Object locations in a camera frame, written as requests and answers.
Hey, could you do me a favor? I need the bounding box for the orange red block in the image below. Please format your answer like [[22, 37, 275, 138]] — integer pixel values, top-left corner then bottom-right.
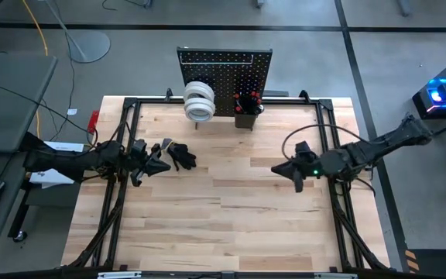
[[86, 109, 101, 135]]

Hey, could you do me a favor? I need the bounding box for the black metal table frame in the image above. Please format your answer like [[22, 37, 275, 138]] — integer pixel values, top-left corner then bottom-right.
[[60, 88, 393, 272]]

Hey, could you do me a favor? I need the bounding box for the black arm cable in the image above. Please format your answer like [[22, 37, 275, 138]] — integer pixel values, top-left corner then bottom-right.
[[280, 122, 368, 163], [85, 119, 137, 156]]

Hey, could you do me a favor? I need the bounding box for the thin stand pole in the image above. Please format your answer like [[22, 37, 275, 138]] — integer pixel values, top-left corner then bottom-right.
[[43, 0, 89, 62]]

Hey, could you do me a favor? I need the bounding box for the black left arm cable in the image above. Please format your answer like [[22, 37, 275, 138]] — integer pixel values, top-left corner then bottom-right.
[[85, 119, 137, 156]]

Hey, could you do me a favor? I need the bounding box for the black peg board bin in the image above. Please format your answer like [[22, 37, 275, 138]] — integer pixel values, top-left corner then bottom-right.
[[232, 91, 266, 131]]

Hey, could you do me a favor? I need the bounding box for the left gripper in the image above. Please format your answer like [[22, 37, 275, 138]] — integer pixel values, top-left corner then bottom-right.
[[129, 138, 172, 188]]

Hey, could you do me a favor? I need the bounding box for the black desk leg with caster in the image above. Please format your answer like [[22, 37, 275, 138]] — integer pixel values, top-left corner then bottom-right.
[[8, 181, 34, 244]]

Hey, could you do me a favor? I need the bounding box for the silver bracket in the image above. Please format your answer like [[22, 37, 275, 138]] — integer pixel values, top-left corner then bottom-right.
[[314, 272, 359, 279], [97, 270, 143, 279]]

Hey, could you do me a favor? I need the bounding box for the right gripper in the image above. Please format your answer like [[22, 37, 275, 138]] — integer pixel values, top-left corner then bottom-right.
[[270, 139, 324, 194]]

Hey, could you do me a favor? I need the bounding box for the black desk cable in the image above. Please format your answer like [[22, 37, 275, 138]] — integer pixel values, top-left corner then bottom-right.
[[0, 79, 92, 135]]

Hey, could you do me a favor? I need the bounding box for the round grey stand base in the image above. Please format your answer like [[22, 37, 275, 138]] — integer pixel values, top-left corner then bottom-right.
[[67, 29, 112, 64]]

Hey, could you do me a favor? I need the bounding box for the yellow cable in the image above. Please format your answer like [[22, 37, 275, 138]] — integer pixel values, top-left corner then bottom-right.
[[21, 0, 50, 140]]

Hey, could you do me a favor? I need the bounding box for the black perforated peg board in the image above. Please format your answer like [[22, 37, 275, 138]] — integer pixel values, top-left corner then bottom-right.
[[176, 46, 274, 118]]

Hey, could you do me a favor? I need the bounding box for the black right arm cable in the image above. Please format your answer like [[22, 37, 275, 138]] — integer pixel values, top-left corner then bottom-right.
[[280, 122, 368, 163]]

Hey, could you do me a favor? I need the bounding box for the long silver wire tool rack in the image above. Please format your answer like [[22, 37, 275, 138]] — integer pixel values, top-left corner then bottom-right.
[[179, 53, 255, 66]]

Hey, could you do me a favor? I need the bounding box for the white paper sheet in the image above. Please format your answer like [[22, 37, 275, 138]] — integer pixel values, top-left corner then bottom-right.
[[29, 140, 85, 190]]

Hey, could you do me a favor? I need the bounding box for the grey desk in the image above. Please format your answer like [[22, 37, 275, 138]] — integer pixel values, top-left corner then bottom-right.
[[0, 52, 59, 251]]

